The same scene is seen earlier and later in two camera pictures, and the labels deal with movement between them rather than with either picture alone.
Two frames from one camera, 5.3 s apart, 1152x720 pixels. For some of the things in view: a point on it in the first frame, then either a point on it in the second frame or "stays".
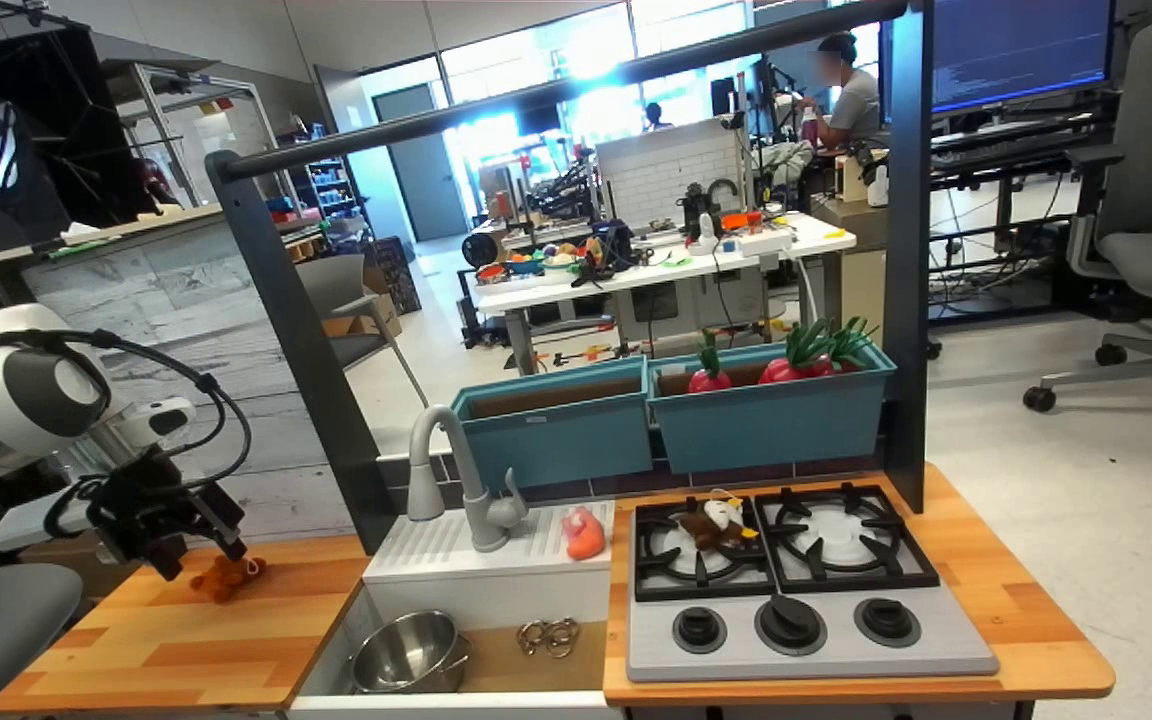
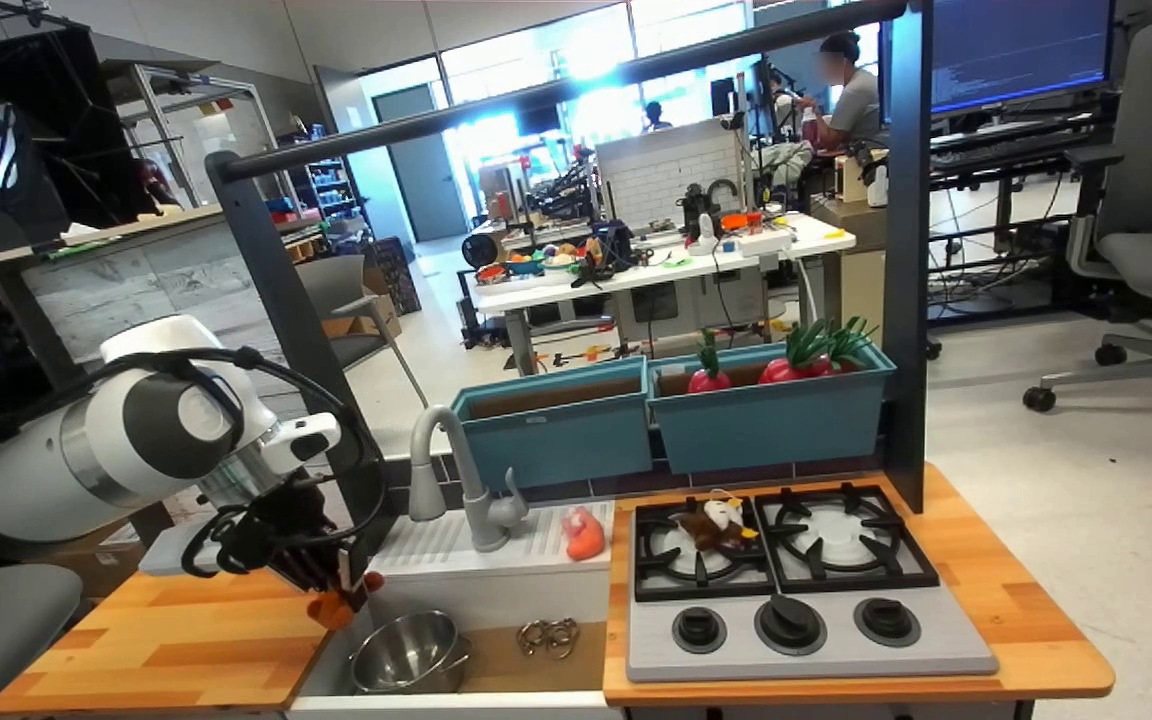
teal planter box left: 560,431 stays
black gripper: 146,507 to 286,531
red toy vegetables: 815,351 stays
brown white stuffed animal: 716,516 stays
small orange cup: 586,539 stays
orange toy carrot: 231,578 to 329,609
